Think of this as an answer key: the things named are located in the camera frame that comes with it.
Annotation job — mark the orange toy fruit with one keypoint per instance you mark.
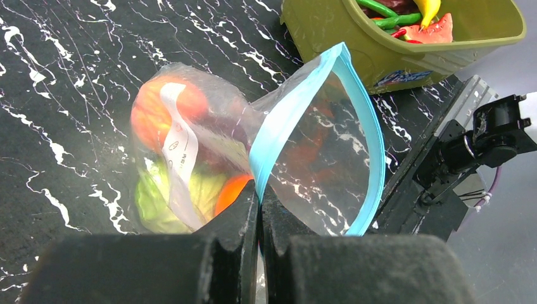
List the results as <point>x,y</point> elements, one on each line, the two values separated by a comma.
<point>230,191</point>

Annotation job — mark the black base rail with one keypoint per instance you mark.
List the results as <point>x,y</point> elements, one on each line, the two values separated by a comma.
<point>401,211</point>

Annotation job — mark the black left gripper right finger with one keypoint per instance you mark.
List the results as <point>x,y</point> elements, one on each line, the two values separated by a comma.
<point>304,267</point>

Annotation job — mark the green toy chili pepper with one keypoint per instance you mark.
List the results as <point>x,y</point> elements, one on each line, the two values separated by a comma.
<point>390,18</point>

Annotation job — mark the clear zip top bag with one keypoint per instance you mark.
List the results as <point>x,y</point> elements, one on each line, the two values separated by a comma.
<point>315,140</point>

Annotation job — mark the green toy cabbage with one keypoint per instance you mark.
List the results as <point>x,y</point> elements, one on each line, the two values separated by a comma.
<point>167,205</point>

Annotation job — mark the dark red toy plum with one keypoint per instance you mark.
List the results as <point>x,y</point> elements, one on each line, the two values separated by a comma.
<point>223,142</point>

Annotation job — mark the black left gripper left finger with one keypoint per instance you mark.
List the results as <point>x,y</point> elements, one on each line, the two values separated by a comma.
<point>216,264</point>

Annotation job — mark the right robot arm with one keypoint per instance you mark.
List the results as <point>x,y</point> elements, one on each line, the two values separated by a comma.
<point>501,130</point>

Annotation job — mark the olive green plastic bin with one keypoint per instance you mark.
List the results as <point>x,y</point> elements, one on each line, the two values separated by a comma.
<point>387,64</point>

